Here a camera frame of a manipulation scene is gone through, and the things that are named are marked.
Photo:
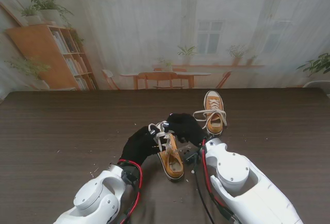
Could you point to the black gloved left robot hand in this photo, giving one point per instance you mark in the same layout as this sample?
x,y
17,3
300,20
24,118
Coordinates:
x,y
139,148

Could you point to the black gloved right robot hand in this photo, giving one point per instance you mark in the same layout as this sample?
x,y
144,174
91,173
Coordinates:
x,y
188,128

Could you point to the yellow canvas sneaker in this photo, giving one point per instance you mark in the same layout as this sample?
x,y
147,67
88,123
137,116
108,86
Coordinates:
x,y
172,167
214,97

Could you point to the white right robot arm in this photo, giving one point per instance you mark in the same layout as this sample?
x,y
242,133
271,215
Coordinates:
x,y
239,182

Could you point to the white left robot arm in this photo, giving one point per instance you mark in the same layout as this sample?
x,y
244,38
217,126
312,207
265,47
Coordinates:
x,y
103,195

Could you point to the printed room scene backdrop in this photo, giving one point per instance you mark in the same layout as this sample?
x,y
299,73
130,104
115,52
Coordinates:
x,y
141,28

